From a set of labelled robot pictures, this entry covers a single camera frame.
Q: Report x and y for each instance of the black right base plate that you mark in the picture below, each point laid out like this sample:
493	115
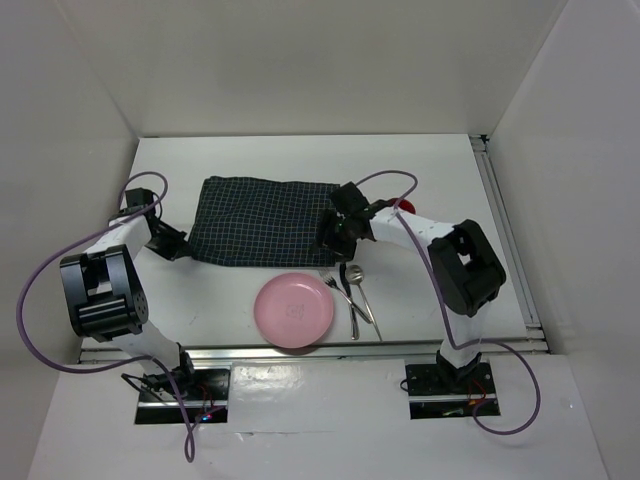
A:
424	380

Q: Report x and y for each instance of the pink plate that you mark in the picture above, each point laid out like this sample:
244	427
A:
293	310

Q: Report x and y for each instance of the silver spoon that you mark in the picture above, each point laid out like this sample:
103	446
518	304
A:
355	277

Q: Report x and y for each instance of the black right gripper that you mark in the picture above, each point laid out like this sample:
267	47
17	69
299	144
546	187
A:
343	251

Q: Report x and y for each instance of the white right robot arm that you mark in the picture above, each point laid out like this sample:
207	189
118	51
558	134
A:
463	267

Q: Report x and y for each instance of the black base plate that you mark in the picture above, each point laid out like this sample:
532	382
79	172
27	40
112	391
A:
205	386
424	380

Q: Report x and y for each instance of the red mug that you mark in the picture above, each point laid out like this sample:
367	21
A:
404	205

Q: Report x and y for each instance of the dark checked cloth napkin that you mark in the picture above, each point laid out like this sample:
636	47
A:
253	222

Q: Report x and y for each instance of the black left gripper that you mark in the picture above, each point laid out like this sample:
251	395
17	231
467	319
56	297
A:
177	248

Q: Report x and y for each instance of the aluminium right rail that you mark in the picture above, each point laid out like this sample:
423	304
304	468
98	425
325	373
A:
480	148

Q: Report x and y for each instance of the silver fork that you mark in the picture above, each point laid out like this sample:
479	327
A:
331	282

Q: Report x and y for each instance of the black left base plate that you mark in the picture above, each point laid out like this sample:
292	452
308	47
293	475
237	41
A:
205	386

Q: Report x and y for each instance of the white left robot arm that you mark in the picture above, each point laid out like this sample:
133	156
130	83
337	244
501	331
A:
106	300

